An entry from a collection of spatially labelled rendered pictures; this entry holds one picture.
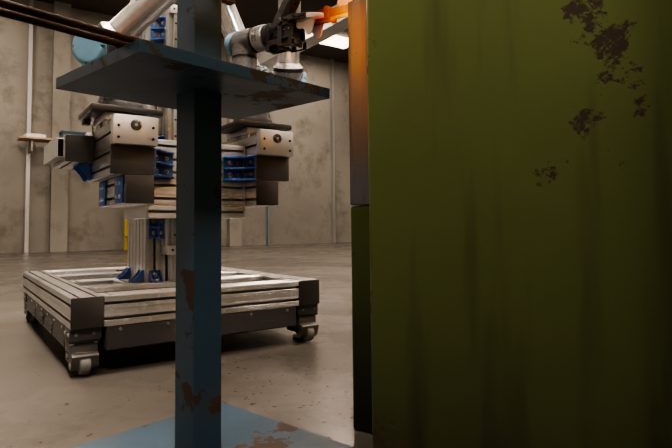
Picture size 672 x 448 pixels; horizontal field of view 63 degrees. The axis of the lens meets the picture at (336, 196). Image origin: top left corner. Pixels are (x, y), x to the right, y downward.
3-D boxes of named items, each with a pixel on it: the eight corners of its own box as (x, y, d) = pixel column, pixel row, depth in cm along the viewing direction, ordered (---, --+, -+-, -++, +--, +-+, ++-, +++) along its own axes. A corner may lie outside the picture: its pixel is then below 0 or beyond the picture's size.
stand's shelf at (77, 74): (55, 88, 98) (55, 77, 98) (235, 119, 128) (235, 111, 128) (139, 51, 78) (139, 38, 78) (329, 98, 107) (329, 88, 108)
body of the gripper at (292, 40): (309, 49, 157) (277, 56, 164) (309, 20, 158) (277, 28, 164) (292, 42, 151) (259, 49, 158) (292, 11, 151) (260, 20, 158)
